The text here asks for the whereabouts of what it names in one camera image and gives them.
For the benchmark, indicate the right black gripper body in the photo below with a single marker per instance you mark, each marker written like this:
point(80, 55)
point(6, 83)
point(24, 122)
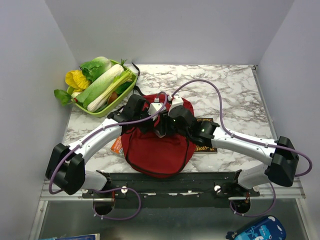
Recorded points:
point(171, 128)

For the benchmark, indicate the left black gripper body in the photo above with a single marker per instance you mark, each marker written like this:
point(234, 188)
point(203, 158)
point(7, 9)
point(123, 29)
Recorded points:
point(144, 126)

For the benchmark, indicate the red backpack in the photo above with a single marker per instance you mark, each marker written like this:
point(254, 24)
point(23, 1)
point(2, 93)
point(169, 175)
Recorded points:
point(156, 147)

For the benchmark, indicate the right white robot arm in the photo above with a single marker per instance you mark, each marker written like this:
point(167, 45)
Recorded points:
point(278, 157)

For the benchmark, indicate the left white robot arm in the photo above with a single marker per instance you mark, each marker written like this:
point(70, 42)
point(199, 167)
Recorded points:
point(66, 170)

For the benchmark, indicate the green plastic basket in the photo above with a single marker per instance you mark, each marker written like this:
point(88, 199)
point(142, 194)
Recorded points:
point(122, 91)

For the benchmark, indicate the brown mushroom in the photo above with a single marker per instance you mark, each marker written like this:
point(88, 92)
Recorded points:
point(112, 97)

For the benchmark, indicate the treehouse storey book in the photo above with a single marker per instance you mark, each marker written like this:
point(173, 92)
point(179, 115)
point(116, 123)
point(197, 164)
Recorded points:
point(205, 149)

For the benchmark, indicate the orange paperback book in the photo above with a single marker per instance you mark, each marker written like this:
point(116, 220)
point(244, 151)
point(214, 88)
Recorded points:
point(117, 147)

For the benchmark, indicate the celery stalk bunch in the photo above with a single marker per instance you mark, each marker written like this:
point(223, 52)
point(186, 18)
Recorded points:
point(119, 80)

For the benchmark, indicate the napa cabbage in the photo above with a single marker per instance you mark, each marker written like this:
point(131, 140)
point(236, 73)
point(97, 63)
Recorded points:
point(98, 87)

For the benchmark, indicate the green lettuce head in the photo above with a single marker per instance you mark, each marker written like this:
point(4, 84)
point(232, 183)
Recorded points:
point(95, 68)

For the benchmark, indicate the yellow leaf vegetable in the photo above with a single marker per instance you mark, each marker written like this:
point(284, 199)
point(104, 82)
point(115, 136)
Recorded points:
point(77, 80)

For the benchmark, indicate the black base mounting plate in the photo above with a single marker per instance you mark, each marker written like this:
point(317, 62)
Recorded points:
point(184, 190)

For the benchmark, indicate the dark green spinach leaf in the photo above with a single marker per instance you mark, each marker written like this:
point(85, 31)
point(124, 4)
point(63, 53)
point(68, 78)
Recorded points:
point(63, 97)

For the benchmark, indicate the blue book corner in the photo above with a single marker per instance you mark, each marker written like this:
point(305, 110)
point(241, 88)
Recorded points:
point(95, 236)

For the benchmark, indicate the blue pencil case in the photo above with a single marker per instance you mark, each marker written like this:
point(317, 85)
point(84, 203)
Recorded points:
point(264, 228)

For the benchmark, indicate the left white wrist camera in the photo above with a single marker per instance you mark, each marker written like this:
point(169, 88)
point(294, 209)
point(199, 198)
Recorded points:
point(156, 107)

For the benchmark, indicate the aluminium rail frame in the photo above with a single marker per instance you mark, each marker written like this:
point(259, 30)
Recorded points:
point(70, 214)

